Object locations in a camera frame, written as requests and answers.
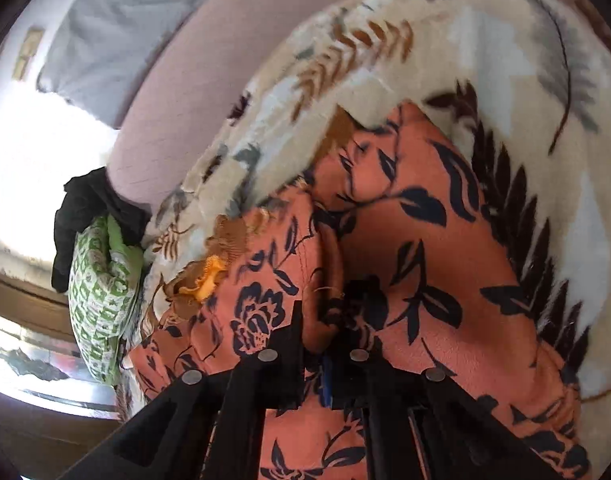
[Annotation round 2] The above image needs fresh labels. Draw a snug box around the cream leaf-print blanket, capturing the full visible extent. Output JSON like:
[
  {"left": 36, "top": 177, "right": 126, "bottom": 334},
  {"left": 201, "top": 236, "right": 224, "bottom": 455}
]
[{"left": 112, "top": 0, "right": 611, "bottom": 480}]

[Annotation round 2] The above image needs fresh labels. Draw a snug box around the wall switch plate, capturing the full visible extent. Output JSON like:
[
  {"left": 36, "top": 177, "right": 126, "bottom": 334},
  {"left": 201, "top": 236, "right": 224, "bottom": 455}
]
[{"left": 12, "top": 27, "right": 46, "bottom": 81}]

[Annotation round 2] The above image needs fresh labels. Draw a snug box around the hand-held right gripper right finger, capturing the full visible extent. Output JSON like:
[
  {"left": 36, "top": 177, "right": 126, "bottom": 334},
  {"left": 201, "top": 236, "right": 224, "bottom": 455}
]
[{"left": 321, "top": 345, "right": 566, "bottom": 480}]

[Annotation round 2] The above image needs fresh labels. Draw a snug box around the grey pillow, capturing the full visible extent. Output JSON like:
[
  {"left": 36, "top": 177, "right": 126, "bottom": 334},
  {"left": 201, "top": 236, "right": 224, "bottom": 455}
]
[{"left": 35, "top": 0, "right": 251, "bottom": 131}]

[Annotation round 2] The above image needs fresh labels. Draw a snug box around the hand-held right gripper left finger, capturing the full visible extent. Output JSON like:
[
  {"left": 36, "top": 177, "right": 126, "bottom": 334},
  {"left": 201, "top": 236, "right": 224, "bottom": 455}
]
[{"left": 55, "top": 300, "right": 306, "bottom": 480}]

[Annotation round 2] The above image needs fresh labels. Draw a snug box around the black cloth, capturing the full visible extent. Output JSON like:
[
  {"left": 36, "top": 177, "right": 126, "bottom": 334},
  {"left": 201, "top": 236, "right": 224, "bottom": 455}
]
[{"left": 51, "top": 167, "right": 153, "bottom": 293}]

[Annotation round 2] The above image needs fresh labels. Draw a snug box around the orange floral garment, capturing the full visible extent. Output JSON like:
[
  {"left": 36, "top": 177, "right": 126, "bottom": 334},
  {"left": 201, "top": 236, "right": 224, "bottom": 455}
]
[{"left": 128, "top": 102, "right": 593, "bottom": 480}]

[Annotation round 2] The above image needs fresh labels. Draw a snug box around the wooden bed frame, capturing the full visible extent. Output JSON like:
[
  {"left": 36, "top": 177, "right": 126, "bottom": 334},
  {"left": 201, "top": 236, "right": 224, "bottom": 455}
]
[{"left": 0, "top": 265, "right": 131, "bottom": 480}]

